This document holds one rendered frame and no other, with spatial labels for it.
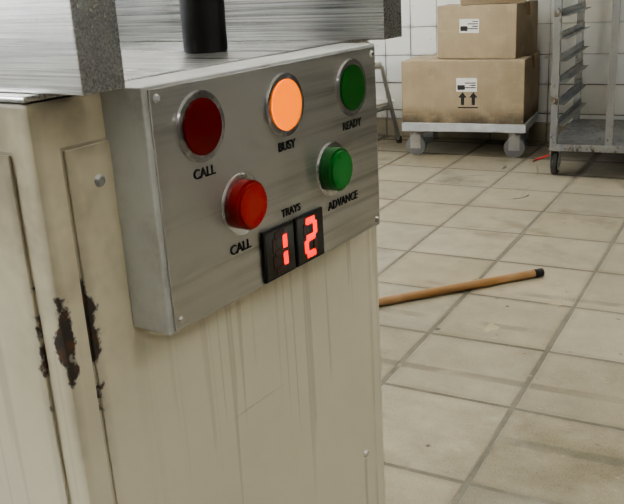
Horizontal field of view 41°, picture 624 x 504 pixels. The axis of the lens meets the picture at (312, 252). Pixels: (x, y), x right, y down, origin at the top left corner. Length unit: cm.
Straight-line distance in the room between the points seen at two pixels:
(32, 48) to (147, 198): 9
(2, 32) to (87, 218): 10
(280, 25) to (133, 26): 16
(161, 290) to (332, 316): 23
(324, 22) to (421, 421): 123
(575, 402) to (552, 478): 30
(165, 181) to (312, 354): 25
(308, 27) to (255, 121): 18
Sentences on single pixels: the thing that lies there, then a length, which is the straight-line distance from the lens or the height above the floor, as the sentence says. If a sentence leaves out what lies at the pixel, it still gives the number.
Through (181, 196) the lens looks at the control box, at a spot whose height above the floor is 78.
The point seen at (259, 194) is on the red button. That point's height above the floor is 77.
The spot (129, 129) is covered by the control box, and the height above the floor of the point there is 82.
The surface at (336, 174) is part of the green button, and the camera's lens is 57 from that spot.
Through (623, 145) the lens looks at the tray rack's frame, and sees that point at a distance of 373.
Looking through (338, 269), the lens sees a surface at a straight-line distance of 67.
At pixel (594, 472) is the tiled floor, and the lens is 166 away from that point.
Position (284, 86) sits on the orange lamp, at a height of 82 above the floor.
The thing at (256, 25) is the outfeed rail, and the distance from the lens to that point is 71.
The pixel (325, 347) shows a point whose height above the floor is 61.
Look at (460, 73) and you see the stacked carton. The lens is 413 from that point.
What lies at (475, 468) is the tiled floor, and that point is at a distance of 164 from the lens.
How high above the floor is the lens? 89
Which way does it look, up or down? 18 degrees down
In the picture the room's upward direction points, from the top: 3 degrees counter-clockwise
